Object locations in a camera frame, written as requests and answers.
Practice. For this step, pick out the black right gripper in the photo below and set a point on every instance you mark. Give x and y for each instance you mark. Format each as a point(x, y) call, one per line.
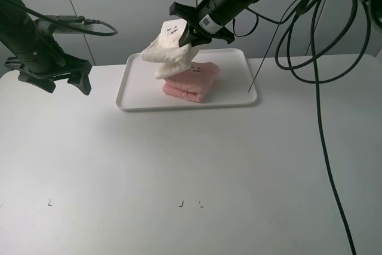
point(207, 21)

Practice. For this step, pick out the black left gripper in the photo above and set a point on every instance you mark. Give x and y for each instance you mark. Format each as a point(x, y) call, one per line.
point(40, 57)

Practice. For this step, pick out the white towel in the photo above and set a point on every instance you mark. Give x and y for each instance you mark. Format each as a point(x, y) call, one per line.
point(165, 49)

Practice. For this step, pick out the pink towel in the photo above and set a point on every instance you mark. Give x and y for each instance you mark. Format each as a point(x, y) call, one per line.
point(193, 84)

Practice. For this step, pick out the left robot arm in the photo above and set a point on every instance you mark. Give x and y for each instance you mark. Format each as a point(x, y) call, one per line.
point(15, 10)

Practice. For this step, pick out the white plastic tray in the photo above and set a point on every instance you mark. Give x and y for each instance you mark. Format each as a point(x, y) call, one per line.
point(139, 90)

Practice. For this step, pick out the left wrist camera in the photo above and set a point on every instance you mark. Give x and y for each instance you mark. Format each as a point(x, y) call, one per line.
point(77, 22)

